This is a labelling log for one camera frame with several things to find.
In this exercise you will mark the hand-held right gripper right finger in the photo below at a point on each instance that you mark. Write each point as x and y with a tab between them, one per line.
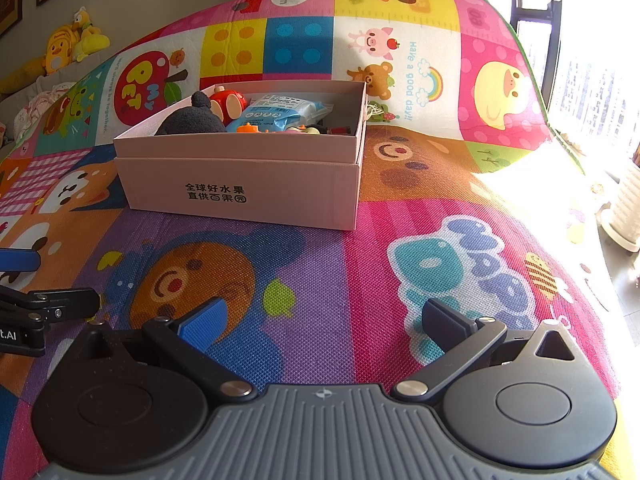
442	320

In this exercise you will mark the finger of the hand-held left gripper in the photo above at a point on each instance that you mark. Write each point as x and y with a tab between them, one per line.
60	302
20	261

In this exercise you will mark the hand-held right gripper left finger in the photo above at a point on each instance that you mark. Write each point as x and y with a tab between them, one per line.
205	322

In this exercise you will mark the pink cardboard box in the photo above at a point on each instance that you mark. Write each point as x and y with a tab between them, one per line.
250	195

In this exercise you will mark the black plush toy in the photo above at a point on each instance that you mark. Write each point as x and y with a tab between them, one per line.
192	122

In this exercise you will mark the dark-haired red figurine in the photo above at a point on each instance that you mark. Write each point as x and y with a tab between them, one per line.
337	131

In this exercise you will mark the red toy figure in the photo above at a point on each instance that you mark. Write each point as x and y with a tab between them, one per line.
227	103

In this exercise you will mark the blue snack packet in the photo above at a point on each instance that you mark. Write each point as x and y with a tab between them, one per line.
280	110

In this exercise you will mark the colourful cartoon play mat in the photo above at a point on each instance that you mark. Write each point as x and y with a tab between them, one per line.
400	185

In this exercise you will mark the grey sofa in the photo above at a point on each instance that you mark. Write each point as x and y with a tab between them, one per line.
7	107

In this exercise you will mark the pile of pink white clothes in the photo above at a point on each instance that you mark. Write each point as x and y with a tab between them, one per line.
37	105

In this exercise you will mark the long yellow plush toy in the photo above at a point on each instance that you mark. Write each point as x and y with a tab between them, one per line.
20	80

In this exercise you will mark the yellow striped plush toy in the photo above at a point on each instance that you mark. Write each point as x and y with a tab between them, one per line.
60	50

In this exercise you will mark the white ribbed pot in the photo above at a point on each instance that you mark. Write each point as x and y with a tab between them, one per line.
627	205

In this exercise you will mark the yellow bird plush toy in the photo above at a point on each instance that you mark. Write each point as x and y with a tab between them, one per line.
92	42

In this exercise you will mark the dark framed wall picture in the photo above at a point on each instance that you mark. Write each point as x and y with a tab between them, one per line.
10	0

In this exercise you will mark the dark window frame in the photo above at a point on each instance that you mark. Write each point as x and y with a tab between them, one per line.
535	14

